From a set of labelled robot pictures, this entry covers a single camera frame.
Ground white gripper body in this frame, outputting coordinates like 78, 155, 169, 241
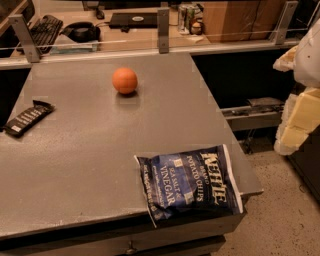
294, 19, 320, 88

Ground metal bracket post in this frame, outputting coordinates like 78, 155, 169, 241
157, 7, 169, 54
272, 0, 298, 45
9, 14, 41, 63

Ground blue Kettle chip bag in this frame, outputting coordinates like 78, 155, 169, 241
135, 144, 243, 226

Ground left metal bracket post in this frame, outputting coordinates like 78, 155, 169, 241
9, 14, 41, 63

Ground small round jar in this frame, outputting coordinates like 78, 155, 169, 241
190, 22, 202, 35

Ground black headphones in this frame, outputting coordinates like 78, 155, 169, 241
61, 22, 100, 43

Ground orange fruit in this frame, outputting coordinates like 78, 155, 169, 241
112, 68, 138, 94

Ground grey drawer rail shelf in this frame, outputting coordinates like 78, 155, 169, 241
221, 97, 284, 131

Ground brown cardboard box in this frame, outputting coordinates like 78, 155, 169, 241
203, 0, 287, 43

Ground black snack bar wrapper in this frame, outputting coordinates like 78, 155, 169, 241
3, 100, 55, 138

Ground right metal bracket post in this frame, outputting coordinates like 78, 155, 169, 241
272, 0, 298, 45

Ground middle metal bracket post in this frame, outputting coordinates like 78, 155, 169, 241
157, 7, 169, 54

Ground black keyboard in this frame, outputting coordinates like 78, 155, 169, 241
24, 15, 63, 54

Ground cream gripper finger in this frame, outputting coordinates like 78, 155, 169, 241
274, 88, 320, 156
273, 46, 298, 72

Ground black laptop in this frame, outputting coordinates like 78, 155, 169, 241
109, 13, 157, 29

